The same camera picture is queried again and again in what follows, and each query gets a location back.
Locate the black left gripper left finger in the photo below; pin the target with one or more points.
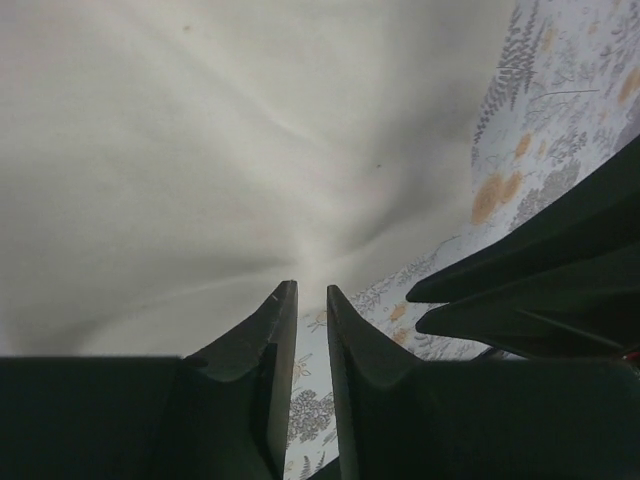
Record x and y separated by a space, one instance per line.
219 413

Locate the floral patterned table mat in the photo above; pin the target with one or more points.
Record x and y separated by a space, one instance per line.
563 100

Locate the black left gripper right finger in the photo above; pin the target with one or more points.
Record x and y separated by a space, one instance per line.
400 417

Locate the cream white t shirt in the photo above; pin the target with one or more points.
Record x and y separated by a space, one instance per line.
165 164

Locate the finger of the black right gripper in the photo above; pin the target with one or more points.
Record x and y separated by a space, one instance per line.
598 216
587 309

